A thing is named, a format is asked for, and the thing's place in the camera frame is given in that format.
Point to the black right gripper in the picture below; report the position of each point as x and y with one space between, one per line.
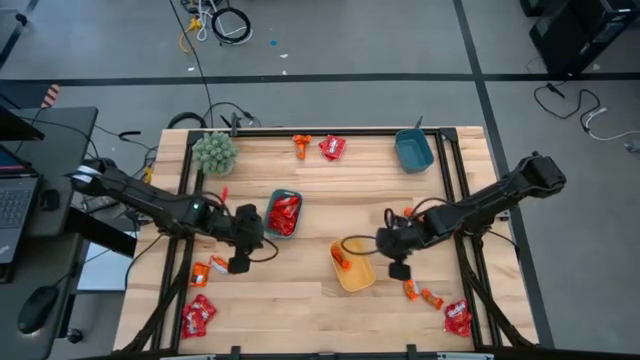
400 258

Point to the black computer mouse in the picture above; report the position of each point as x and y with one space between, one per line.
37 310

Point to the yellow plastic basket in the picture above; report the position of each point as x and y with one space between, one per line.
360 275

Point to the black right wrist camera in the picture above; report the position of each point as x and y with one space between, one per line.
400 271

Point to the red snack bags pile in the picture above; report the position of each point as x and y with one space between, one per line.
457 317

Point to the light teal plastic basket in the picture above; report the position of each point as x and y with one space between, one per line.
268 210

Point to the red KitKat candy bar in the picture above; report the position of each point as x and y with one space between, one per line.
287 201
285 211
282 221
281 230

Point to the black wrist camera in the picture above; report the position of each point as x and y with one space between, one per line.
239 265
400 271

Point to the dark teal plastic basket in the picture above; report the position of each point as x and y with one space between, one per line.
412 152

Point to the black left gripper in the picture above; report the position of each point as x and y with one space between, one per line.
241 250

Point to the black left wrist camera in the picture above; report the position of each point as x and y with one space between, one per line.
239 265

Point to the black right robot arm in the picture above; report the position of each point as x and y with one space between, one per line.
500 197

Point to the small red candy wrapper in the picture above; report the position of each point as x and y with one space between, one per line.
225 194

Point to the black laptop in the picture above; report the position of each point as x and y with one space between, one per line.
15 200

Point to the black equipment case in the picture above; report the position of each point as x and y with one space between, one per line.
580 35

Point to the white and orange candy wrapper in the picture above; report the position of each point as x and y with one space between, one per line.
218 264

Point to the black aluminium table frame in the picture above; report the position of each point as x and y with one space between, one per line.
350 132

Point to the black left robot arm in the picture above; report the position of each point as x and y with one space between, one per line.
150 200

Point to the green artificial potted plant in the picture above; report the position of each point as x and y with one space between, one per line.
215 153

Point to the dark grey desk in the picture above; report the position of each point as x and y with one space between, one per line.
65 140

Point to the orange striped marker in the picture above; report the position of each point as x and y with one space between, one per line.
50 96

